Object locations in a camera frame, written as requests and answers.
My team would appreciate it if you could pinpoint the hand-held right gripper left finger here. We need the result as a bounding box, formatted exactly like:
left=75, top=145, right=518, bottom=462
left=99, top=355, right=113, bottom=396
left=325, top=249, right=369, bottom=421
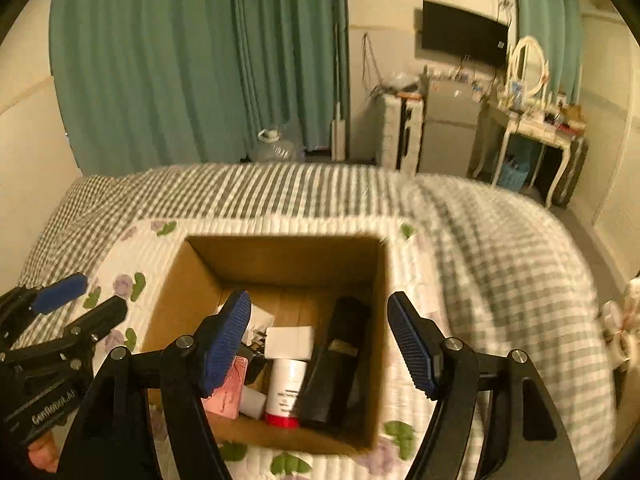
left=57, top=290, right=253, bottom=480

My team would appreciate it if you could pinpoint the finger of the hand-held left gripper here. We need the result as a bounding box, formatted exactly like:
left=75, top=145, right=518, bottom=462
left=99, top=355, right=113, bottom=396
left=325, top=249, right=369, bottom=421
left=0, top=296, right=129, bottom=363
left=0, top=273, right=90, bottom=322

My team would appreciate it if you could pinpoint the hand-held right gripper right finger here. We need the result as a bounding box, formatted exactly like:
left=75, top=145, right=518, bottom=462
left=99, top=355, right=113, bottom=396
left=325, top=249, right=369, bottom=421
left=387, top=291, right=581, bottom=480

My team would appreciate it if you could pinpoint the small black item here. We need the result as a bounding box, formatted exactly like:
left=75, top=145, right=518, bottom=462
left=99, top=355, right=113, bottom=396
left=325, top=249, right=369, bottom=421
left=242, top=344, right=267, bottom=385

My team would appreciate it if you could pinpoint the pink wallet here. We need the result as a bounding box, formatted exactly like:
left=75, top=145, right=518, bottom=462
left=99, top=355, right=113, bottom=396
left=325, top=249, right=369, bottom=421
left=205, top=355, right=251, bottom=418

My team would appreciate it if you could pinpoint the small white box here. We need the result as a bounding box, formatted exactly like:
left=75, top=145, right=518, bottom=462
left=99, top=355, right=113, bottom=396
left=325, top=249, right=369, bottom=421
left=264, top=326, right=316, bottom=361

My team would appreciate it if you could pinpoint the white cylindrical device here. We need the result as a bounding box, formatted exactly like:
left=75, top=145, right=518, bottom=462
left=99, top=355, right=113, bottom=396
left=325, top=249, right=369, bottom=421
left=239, top=389, right=267, bottom=419

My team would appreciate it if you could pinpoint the white bottle with red cap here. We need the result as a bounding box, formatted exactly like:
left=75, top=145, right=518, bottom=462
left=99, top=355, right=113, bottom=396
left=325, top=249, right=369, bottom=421
left=264, top=357, right=307, bottom=429

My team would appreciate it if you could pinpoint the black remote control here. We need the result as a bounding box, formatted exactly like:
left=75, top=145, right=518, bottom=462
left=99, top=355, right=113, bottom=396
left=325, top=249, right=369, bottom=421
left=300, top=297, right=372, bottom=427

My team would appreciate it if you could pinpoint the cardboard box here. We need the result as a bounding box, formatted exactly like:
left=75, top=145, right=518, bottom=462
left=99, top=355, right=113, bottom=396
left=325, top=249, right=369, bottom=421
left=140, top=234, right=390, bottom=456

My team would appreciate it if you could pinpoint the person's left hand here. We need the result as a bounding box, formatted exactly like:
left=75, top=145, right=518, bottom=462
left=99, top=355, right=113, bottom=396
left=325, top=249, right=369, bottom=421
left=27, top=432, right=60, bottom=474

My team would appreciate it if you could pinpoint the grey checkered blanket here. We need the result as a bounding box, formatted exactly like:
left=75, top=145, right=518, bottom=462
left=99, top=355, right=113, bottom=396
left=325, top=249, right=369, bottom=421
left=17, top=162, right=618, bottom=480

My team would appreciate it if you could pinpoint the blue plastic basket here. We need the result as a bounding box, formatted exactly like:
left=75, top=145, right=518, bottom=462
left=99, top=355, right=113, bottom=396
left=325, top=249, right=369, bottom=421
left=497, top=156, right=531, bottom=191

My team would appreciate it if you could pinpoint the clear water jug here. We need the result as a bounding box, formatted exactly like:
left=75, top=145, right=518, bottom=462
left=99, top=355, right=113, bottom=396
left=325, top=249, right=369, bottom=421
left=247, top=129, right=306, bottom=163

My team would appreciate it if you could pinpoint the cream quilted jacket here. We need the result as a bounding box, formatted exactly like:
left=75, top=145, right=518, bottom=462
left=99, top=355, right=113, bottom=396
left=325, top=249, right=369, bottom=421
left=599, top=276, right=640, bottom=363

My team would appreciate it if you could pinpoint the white drawer cabinet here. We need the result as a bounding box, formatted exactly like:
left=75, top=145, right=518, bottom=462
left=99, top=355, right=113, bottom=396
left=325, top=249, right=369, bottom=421
left=382, top=94, right=426, bottom=173

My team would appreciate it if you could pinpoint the silver refrigerator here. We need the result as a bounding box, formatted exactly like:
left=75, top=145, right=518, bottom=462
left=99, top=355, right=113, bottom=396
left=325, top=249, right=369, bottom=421
left=419, top=74, right=484, bottom=177

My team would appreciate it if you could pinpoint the white mop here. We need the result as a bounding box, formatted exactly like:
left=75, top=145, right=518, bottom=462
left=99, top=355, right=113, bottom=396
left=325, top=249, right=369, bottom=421
left=327, top=22, right=349, bottom=162

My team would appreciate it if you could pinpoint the dark suitcase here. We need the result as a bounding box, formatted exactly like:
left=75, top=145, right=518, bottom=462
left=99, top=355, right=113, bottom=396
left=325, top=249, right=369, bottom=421
left=552, top=135, right=590, bottom=206

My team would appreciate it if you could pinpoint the white vanity table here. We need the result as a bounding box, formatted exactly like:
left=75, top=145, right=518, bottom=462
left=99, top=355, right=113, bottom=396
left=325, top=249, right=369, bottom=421
left=472, top=99, right=582, bottom=208

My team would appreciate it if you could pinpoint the wide teal curtain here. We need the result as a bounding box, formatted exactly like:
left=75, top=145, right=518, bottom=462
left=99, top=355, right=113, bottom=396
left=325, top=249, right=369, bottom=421
left=49, top=0, right=251, bottom=175

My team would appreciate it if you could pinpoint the white oval vanity mirror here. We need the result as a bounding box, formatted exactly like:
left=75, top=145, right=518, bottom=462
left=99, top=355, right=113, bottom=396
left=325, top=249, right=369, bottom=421
left=506, top=36, right=550, bottom=102

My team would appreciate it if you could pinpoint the narrow teal curtain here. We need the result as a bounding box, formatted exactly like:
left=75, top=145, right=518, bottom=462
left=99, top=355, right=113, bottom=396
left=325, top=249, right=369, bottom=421
left=231, top=0, right=349, bottom=153

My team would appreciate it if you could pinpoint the teal curtain beside wardrobe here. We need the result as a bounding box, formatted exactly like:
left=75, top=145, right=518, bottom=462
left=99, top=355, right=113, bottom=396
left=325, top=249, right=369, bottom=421
left=514, top=0, right=585, bottom=106

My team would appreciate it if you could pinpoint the black wall television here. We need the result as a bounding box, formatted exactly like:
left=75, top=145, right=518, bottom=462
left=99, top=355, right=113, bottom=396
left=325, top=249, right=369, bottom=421
left=421, top=0, right=510, bottom=67

